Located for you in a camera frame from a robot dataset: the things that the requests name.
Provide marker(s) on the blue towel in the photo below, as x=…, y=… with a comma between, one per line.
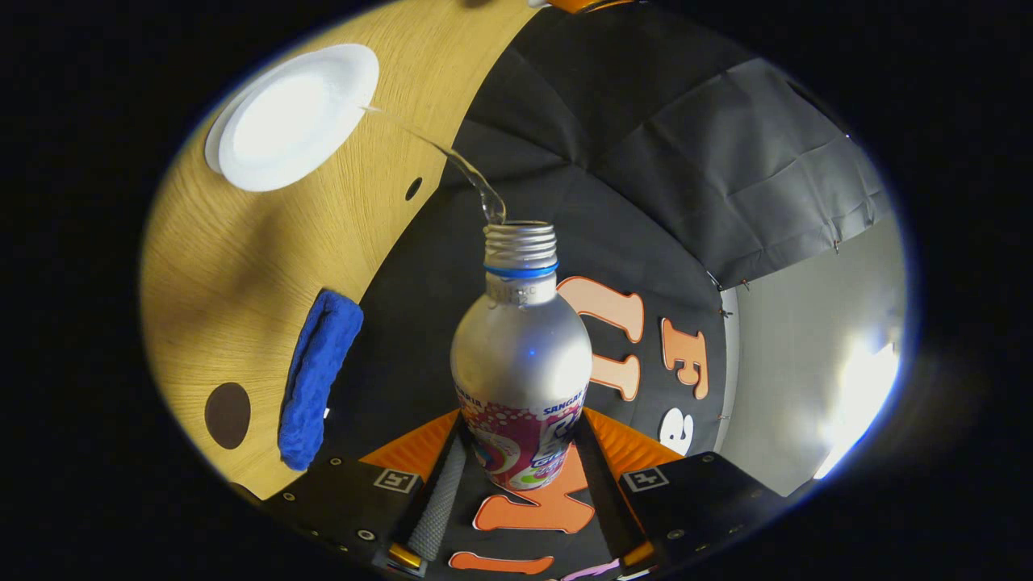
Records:
x=319, y=371

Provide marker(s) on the white teacup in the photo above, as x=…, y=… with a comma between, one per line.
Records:
x=294, y=121

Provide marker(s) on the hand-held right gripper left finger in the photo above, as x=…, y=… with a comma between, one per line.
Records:
x=436, y=516

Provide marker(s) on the dark round coaster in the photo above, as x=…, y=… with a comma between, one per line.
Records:
x=227, y=415

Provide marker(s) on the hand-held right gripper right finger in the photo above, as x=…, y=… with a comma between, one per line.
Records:
x=605, y=492

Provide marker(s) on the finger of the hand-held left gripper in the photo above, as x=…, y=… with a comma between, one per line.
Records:
x=593, y=4

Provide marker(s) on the clear water stream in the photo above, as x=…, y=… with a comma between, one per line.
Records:
x=476, y=179

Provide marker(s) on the black desk grommet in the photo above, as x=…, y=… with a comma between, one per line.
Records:
x=413, y=188

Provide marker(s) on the white saucer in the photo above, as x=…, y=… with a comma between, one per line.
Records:
x=211, y=141

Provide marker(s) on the silver water bottle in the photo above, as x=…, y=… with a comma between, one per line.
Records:
x=520, y=355

